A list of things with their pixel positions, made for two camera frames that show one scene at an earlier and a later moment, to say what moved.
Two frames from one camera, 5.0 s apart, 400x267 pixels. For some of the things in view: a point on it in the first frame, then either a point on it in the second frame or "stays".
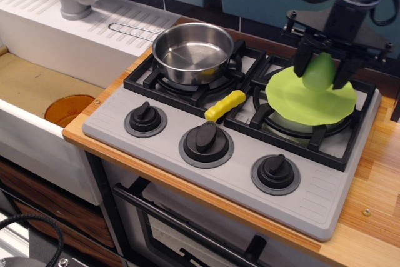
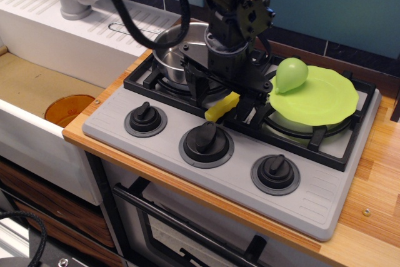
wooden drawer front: (22, 194) stays
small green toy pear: (320, 73) → (291, 74)
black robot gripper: (340, 28) → (236, 69)
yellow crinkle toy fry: (220, 108) stays
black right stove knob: (275, 175) stays
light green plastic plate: (287, 95) stays
